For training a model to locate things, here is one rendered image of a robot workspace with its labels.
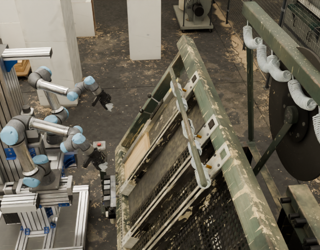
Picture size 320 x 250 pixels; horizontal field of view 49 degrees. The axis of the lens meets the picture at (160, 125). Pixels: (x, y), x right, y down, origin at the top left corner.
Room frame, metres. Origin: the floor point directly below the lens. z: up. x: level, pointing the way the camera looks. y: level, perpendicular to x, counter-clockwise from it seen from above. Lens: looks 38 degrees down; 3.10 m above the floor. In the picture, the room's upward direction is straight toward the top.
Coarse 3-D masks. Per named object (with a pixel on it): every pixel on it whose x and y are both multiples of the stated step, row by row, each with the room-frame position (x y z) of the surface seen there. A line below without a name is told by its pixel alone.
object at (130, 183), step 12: (192, 84) 1.98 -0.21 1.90; (192, 96) 1.98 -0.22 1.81; (192, 108) 1.98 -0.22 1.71; (168, 120) 2.02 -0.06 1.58; (180, 120) 1.97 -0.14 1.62; (168, 132) 1.96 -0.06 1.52; (156, 144) 1.95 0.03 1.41; (144, 156) 1.98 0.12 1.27; (156, 156) 1.95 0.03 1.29; (144, 168) 1.94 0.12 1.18; (132, 180) 1.93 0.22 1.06; (120, 192) 1.92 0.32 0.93
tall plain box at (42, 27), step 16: (16, 0) 4.42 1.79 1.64; (32, 0) 4.44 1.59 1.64; (48, 0) 4.45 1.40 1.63; (64, 0) 4.80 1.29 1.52; (32, 16) 4.43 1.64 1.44; (48, 16) 4.45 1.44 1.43; (64, 16) 4.60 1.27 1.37; (32, 32) 4.43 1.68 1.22; (48, 32) 4.45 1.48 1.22; (64, 32) 4.47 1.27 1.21; (64, 48) 4.46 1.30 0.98; (32, 64) 4.42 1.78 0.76; (48, 64) 4.44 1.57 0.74; (64, 64) 4.46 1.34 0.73; (80, 64) 5.30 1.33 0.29; (64, 80) 4.45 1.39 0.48; (80, 80) 5.06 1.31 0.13; (64, 96) 4.45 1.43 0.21
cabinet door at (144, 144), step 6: (144, 138) 2.27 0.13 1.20; (138, 144) 2.29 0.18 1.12; (144, 144) 2.20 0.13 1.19; (138, 150) 2.23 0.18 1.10; (144, 150) 2.15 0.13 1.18; (132, 156) 2.25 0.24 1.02; (138, 156) 2.17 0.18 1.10; (126, 162) 2.27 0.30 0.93; (132, 162) 2.19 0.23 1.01; (138, 162) 2.10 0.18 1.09; (126, 168) 2.21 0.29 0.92; (132, 168) 2.12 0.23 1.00; (126, 174) 2.14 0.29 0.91
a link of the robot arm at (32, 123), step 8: (24, 120) 1.92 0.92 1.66; (32, 120) 1.94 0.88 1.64; (40, 120) 1.96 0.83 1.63; (32, 128) 1.93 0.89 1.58; (40, 128) 1.91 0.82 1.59; (48, 128) 1.90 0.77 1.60; (56, 128) 1.91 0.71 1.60; (64, 128) 1.91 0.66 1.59; (72, 128) 1.92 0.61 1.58; (80, 128) 1.94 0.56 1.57; (64, 136) 1.89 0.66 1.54
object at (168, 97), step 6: (180, 84) 2.35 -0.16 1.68; (168, 90) 2.38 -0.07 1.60; (168, 96) 2.34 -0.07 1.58; (168, 102) 2.34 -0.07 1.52; (162, 108) 2.33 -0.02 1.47; (156, 114) 2.33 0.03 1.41; (150, 120) 2.34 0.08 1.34; (156, 120) 2.33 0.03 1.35; (144, 126) 2.36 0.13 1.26; (150, 126) 2.32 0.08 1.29; (144, 132) 2.31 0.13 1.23; (138, 138) 2.32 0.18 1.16; (132, 144) 2.34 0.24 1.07; (132, 150) 2.30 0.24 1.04; (126, 156) 2.30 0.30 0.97
